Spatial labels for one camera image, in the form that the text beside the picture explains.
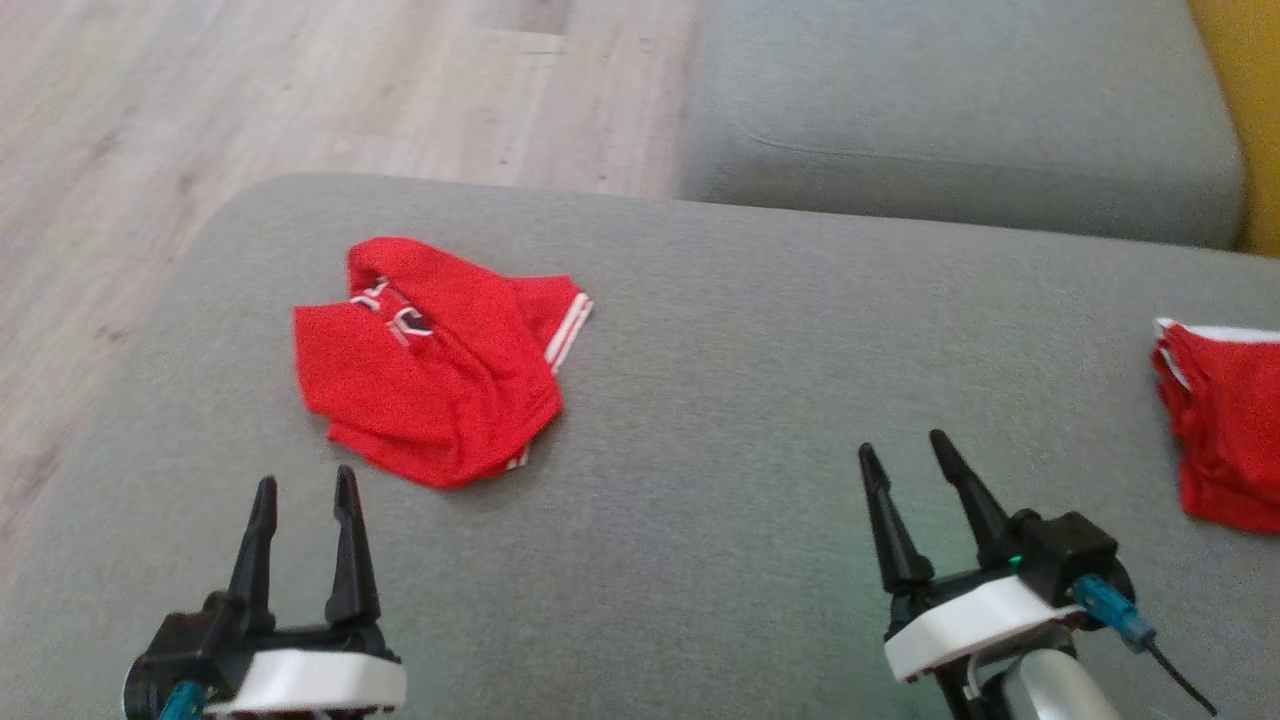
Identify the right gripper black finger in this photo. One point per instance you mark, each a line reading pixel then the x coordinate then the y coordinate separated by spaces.
pixel 895 540
pixel 975 505

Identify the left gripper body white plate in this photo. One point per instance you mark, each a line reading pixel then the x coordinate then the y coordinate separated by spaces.
pixel 310 680

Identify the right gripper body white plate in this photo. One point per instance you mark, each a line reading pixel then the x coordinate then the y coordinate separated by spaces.
pixel 970 620

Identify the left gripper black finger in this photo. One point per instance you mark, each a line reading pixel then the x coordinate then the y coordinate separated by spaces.
pixel 255 570
pixel 350 570

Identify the red basketball jersey white trim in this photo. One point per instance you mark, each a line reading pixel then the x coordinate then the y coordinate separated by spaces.
pixel 420 390

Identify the red shorts white side stripe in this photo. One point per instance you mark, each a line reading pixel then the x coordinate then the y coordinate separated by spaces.
pixel 1230 430

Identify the large grey sofa seat cushion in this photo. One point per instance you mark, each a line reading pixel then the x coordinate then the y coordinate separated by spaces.
pixel 720 420

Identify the small grey sofa cushion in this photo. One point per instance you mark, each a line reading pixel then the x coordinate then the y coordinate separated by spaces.
pixel 950 110

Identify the mustard yellow upholstered furniture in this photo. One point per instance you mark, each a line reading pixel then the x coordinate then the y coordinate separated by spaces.
pixel 1250 100

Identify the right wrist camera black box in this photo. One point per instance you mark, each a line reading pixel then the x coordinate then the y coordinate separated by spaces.
pixel 1070 550

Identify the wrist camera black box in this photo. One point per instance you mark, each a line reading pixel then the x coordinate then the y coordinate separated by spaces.
pixel 175 650
pixel 1070 550

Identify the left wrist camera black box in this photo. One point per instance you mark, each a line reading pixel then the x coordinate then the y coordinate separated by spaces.
pixel 175 650

